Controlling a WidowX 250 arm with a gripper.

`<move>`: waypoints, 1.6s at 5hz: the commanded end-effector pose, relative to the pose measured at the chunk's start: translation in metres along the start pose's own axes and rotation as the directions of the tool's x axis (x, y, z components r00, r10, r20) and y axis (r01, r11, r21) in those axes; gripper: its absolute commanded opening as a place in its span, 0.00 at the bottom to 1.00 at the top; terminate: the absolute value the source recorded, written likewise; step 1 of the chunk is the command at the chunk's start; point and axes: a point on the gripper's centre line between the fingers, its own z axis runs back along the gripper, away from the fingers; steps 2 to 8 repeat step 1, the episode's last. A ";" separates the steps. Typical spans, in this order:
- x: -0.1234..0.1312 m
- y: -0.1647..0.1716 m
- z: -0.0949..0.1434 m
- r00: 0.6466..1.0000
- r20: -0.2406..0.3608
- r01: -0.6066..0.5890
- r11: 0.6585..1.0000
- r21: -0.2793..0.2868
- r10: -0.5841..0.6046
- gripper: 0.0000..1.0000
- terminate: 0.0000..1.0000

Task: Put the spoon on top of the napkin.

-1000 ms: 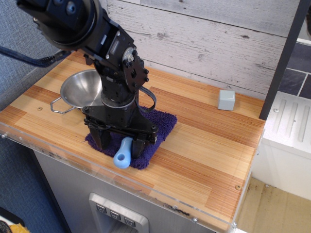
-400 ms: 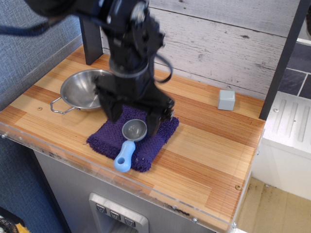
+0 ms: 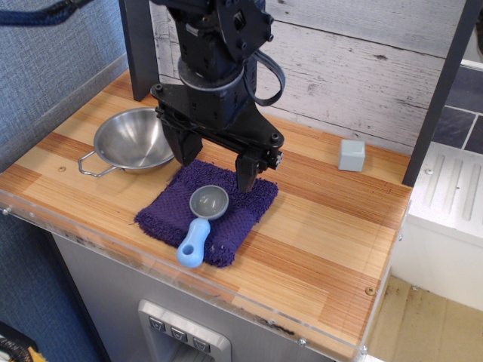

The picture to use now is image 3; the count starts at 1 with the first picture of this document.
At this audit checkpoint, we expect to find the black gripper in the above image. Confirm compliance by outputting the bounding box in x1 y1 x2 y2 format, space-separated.
150 73 284 193

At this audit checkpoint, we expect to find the blue handled grey spoon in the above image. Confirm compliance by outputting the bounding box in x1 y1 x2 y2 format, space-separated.
177 185 229 268

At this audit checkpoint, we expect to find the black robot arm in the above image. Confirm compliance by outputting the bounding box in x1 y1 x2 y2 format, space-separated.
151 1 285 192

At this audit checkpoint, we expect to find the purple terry cloth napkin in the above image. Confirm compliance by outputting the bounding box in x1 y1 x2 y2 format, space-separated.
134 160 278 268

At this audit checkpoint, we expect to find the small grey cube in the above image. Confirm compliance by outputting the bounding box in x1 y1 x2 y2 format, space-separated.
338 140 366 172

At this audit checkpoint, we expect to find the clear acrylic table guard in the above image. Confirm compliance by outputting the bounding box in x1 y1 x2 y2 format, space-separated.
0 188 412 359

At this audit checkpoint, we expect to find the silver dispenser button panel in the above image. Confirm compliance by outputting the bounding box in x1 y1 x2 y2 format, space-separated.
138 299 232 361

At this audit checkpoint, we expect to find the white ridged drainboard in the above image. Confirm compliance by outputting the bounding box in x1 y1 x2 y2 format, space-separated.
408 142 482 239

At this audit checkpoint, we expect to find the yellow black object corner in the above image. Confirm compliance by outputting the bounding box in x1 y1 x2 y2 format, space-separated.
1 336 47 362

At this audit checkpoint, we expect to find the stainless steel handled bowl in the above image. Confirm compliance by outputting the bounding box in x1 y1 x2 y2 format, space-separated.
78 107 174 177

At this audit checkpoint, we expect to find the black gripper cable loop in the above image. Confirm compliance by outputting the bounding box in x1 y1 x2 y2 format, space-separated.
245 48 287 107

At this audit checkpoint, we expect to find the dark left shelf post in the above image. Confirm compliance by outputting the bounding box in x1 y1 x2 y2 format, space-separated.
118 0 159 101

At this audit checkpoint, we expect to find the dark shelf post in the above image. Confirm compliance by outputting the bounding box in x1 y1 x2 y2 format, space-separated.
402 0 482 187
118 0 159 101

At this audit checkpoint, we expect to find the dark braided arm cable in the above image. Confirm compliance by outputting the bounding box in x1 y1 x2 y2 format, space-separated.
0 0 91 27

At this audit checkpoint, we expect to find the dark right shelf post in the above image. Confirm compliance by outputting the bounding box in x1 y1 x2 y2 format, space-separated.
402 0 482 187

